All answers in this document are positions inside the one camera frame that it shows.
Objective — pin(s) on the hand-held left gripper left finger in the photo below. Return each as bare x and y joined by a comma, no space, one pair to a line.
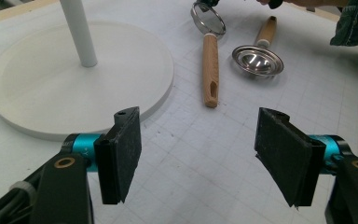
121,149

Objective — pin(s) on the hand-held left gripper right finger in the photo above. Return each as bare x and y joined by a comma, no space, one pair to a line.
286,155

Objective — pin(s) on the white hook rack stand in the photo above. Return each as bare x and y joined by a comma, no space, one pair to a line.
74,84

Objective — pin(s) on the white grid mat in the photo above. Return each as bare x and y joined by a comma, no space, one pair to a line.
199,155

